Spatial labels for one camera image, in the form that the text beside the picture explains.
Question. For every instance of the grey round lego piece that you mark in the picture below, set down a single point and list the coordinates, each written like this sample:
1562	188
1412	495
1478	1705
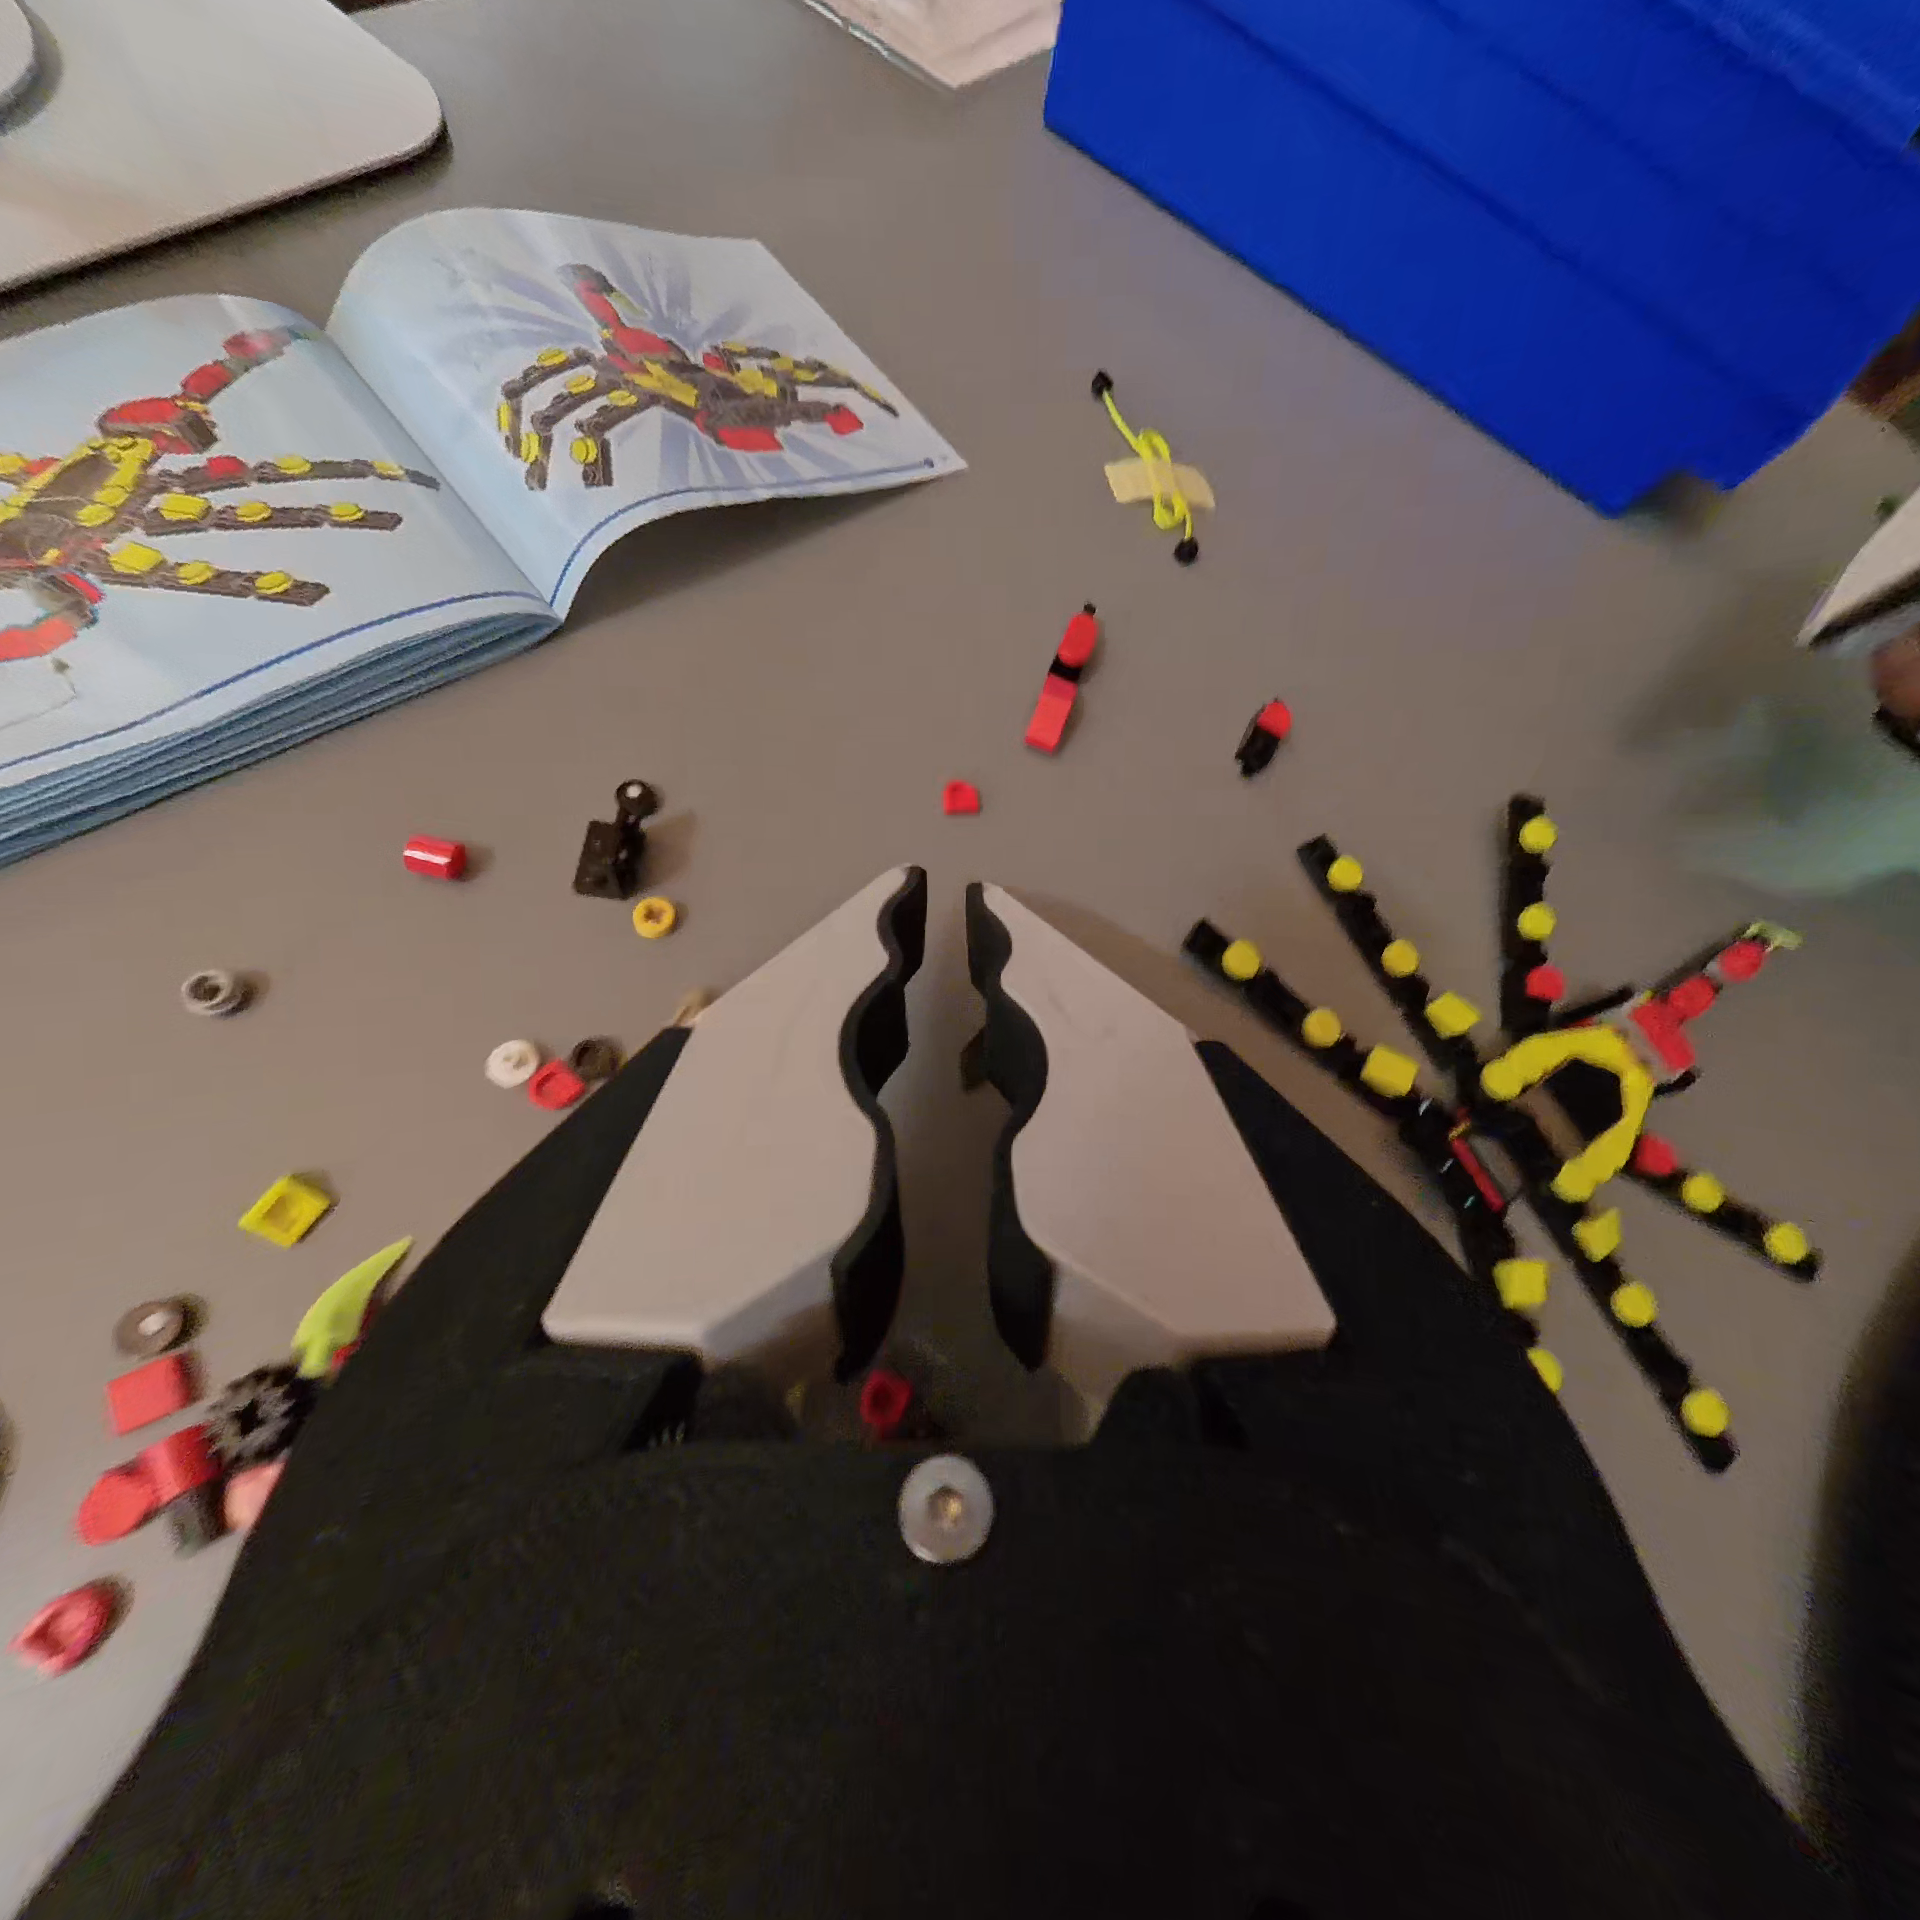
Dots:
215	991

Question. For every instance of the lego instruction booklet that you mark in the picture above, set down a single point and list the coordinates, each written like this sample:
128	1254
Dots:
375	628

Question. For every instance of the yellow lego tile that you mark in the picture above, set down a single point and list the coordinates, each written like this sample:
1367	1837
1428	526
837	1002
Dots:
285	1210

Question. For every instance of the black lego bracket with pin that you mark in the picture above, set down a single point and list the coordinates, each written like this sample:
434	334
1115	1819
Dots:
607	862

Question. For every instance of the red lego cylinder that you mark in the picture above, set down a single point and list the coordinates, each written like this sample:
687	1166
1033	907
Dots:
434	856

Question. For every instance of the yellow round lego stud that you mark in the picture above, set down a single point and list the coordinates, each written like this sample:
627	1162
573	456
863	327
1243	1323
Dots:
654	916

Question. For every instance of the black yellow lego scorpion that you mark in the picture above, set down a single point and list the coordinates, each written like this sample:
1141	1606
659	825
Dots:
1567	1057

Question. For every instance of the blue plastic bin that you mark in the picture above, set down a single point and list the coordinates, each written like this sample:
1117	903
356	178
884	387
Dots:
1501	225

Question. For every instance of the lime lego claw piece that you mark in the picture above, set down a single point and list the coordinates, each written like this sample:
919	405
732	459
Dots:
347	1309

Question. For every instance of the white tablet stand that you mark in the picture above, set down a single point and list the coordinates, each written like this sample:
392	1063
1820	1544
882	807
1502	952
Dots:
195	121

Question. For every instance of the printed paper sheets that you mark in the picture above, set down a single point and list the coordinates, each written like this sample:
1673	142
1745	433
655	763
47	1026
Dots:
930	28

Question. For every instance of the small black red lego assembly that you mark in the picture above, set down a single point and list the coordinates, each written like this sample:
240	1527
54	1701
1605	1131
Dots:
1262	738

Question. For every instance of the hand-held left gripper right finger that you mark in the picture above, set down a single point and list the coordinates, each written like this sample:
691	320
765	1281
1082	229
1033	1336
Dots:
1169	1185

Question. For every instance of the red black lego claw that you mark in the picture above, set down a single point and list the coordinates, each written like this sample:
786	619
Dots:
1055	717

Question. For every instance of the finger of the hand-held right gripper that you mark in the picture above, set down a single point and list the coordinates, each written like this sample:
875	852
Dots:
1874	577

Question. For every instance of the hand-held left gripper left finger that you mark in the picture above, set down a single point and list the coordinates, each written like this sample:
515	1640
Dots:
721	1185

